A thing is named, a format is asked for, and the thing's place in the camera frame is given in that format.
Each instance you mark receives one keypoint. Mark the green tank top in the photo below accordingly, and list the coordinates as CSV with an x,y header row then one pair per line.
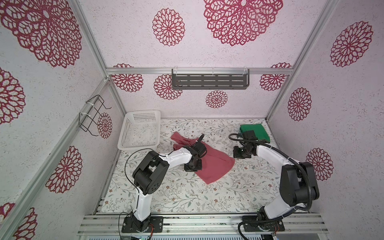
x,y
255,132

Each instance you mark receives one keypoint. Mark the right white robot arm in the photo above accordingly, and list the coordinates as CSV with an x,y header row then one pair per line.
x,y
298,184

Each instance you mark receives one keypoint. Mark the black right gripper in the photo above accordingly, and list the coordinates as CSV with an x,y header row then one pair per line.
x,y
235,154

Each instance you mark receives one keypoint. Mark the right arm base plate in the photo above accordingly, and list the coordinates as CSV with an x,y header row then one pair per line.
x,y
259,224

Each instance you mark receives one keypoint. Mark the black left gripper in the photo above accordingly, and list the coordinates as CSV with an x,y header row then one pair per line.
x,y
199,167

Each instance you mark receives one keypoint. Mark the pink tank top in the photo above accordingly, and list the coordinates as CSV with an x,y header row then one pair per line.
x,y
215,164

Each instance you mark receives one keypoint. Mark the white plastic laundry basket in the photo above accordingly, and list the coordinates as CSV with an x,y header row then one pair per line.
x,y
140,129

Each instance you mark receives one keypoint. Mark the black wire wall rack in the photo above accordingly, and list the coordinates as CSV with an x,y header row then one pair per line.
x,y
89,117

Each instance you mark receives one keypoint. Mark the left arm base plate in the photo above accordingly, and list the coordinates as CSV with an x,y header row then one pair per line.
x,y
150,225

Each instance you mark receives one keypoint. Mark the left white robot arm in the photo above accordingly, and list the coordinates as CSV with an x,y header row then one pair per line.
x,y
150,173

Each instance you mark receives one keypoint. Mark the dark grey wall shelf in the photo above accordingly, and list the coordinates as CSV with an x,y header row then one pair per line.
x,y
210,81

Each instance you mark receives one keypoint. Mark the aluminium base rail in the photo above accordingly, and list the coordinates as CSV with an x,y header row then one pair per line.
x,y
206,224

